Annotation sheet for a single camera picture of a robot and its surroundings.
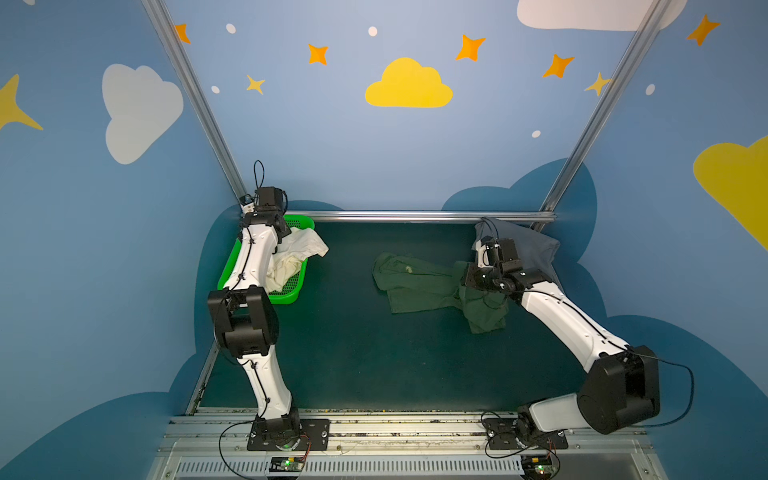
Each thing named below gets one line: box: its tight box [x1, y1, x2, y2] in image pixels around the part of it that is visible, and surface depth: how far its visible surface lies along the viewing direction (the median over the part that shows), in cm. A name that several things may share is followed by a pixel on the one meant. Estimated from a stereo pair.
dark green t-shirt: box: [372, 252, 509, 334], surface depth 103 cm
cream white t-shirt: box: [266, 227, 330, 293], surface depth 105 cm
